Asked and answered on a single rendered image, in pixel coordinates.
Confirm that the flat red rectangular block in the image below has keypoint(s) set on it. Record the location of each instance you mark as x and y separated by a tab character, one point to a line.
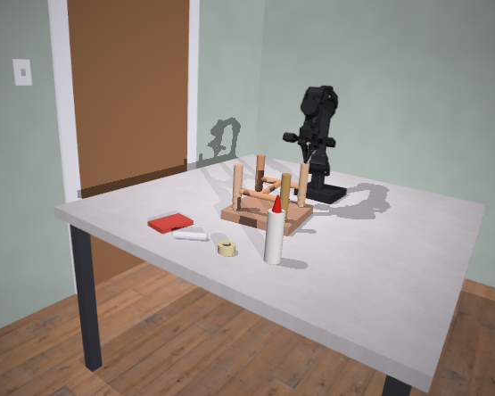
170	223

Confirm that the beige tape roll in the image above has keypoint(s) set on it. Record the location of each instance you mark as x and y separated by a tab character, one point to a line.
226	248

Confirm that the brown wooden stool legs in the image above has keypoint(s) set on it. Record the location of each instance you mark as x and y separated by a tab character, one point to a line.
285	184

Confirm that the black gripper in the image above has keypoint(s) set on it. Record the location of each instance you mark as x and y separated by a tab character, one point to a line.
314	144

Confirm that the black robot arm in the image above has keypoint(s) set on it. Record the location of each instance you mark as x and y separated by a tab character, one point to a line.
318	163

